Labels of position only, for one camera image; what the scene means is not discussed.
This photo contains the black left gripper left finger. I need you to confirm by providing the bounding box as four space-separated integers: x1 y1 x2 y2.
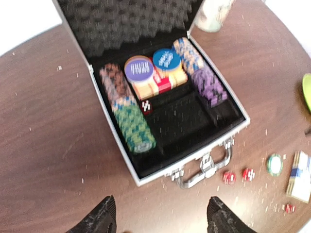
66 195 117 233

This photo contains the cream ceramic mug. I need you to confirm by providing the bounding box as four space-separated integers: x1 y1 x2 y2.
195 0 235 33

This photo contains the blue playing card box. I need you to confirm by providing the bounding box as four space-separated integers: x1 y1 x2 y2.
286 151 311 203

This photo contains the red die in case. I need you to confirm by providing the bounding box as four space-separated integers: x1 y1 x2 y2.
140 100 153 115

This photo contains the right poker chip row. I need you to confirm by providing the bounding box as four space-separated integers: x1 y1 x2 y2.
173 37 228 107

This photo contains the left poker chip row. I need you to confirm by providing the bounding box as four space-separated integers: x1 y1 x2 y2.
99 63 156 153

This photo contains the green poker chip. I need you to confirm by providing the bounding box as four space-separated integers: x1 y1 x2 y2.
267 153 283 176

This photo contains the green plate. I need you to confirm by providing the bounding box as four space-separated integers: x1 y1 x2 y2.
302 73 311 111

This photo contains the red die centre left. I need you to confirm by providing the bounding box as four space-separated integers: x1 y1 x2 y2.
223 171 237 185

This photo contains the blue small blind button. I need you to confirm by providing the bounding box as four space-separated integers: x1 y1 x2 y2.
152 49 182 72

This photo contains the red playing card box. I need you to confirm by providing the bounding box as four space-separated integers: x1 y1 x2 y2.
132 70 189 100

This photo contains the red die front right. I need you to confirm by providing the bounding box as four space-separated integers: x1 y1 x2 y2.
283 203 296 214

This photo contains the poker chip row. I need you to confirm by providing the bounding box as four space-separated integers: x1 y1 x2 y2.
173 37 228 107
99 63 156 153

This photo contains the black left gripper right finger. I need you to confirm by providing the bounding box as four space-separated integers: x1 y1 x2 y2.
207 197 256 233

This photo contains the red die centre right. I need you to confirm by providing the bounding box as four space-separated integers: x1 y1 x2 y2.
242 168 255 182

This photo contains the purple small blind button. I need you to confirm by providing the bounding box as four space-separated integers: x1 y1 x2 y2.
124 55 154 84

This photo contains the aluminium poker chip case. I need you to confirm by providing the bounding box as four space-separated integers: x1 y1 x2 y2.
54 0 250 188

